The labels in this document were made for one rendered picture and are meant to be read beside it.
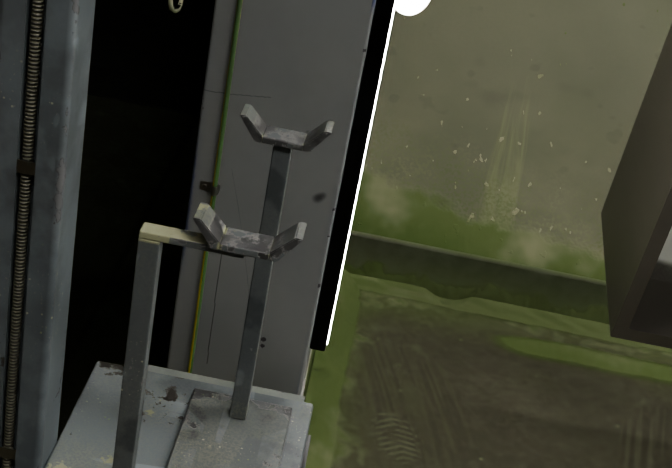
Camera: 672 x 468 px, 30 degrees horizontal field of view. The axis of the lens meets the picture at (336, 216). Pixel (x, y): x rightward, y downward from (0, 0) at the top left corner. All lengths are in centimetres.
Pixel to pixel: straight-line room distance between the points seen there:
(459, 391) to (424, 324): 26
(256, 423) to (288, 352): 41
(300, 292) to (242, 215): 13
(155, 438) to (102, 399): 8
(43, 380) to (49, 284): 10
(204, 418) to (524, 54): 201
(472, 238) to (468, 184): 13
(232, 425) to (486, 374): 162
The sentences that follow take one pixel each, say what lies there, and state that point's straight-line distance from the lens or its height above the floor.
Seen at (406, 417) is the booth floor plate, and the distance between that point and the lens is 260.
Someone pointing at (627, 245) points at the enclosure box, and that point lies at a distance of 222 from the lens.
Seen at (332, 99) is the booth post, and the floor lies 100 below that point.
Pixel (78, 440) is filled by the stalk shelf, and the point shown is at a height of 79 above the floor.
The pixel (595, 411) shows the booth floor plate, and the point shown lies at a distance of 280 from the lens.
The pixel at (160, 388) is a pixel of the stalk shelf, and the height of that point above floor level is 79.
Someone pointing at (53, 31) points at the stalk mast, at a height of 120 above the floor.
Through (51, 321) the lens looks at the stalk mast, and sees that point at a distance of 107.
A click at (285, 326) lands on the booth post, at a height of 68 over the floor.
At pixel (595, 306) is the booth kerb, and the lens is 307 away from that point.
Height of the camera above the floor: 153
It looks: 27 degrees down
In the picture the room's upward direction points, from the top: 11 degrees clockwise
